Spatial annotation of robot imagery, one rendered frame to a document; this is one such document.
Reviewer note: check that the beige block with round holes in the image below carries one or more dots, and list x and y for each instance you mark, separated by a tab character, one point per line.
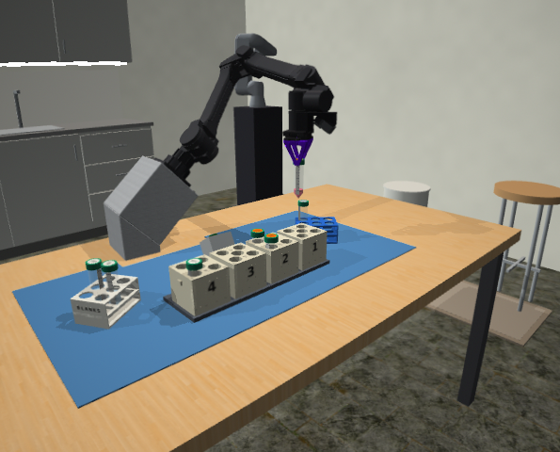
200	294

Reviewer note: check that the beige bucket adapter with round holes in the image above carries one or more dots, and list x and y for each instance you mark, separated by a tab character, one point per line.
312	244
282	261
247	268

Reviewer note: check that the blue tube rack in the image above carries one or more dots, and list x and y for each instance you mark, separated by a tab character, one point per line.
332	237

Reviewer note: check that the white tube rack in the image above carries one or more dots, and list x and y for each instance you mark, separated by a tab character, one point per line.
100	314

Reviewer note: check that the blue bench mat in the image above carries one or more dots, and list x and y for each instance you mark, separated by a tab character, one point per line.
95	362

